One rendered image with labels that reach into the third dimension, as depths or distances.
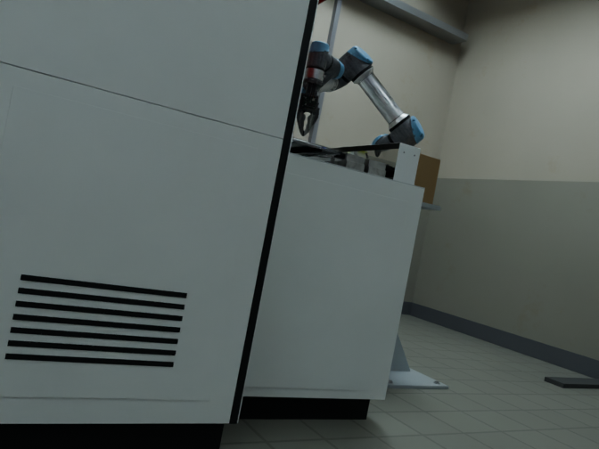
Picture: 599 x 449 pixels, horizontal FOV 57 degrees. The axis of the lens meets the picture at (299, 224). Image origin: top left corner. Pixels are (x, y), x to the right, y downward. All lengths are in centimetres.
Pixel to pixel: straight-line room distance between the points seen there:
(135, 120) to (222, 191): 26
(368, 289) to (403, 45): 355
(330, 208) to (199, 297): 56
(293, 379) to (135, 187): 81
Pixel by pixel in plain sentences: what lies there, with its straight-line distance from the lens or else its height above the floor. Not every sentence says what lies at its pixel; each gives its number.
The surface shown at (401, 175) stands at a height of 85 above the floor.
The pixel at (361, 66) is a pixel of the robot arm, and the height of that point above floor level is 139.
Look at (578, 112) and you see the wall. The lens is 457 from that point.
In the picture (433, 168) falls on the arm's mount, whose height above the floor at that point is 98.
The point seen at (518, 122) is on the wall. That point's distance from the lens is 485.
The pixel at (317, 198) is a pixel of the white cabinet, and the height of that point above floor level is 70.
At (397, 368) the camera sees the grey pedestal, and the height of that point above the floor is 3.
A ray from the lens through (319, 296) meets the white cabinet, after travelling 174.
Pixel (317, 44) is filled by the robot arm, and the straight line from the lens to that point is 221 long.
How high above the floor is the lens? 60
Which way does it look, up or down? level
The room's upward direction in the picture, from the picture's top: 11 degrees clockwise
